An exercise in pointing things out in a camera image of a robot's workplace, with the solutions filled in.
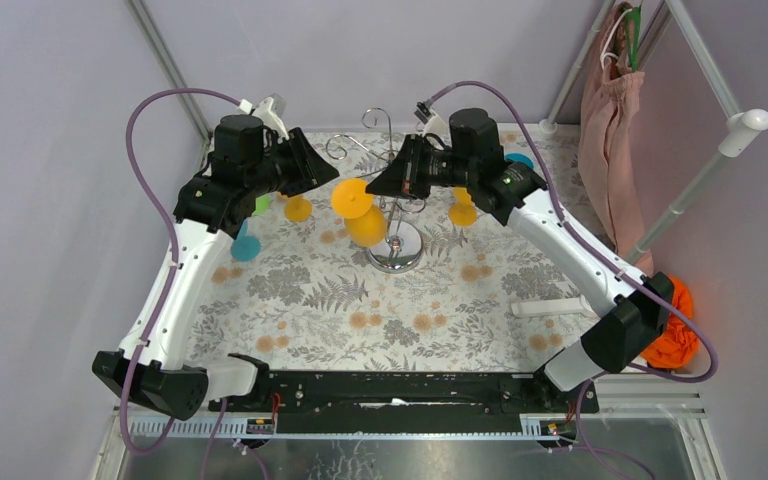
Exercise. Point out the blue wine glass back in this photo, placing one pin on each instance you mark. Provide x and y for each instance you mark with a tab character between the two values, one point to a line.
520	158

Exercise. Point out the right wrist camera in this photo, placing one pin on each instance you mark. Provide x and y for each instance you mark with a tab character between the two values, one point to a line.
429	121

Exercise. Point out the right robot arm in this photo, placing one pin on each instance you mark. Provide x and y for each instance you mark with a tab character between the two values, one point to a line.
633	308

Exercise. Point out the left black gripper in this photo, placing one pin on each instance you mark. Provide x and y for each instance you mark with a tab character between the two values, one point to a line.
297	160

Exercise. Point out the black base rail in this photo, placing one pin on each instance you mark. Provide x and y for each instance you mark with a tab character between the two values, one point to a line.
381	402

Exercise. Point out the floral tablecloth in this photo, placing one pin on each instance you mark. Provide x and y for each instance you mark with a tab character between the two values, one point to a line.
311	300

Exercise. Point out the orange wine glass front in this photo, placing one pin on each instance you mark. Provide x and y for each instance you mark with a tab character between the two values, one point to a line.
364	221

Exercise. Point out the orange wine glass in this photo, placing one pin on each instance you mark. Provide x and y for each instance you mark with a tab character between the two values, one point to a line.
295	209
364	221
462	212

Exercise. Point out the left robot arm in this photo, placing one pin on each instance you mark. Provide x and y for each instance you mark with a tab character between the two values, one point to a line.
249	159

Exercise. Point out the green wine glass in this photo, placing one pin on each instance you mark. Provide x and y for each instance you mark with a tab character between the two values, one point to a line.
262	204

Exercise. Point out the pink hanging cloth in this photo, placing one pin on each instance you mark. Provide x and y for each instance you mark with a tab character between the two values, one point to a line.
611	99

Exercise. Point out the orange cloth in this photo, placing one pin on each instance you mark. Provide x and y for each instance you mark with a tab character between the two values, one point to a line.
677	346

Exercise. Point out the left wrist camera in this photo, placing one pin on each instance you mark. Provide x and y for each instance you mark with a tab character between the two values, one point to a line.
269	111

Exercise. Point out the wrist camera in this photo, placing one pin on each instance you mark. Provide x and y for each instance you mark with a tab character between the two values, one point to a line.
429	121
269	111

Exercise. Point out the orange wine glass back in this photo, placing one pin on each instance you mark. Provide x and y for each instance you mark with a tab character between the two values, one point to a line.
295	209

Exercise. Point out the blue wine glass front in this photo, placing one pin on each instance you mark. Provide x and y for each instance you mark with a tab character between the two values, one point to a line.
245	247

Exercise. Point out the blue wine glass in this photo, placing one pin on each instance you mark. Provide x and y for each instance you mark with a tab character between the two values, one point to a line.
245	247
520	158

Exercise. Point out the white pipe on table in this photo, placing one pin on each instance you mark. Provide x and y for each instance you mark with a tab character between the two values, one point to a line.
568	306

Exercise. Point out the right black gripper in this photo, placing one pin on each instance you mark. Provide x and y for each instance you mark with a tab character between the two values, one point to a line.
402	178

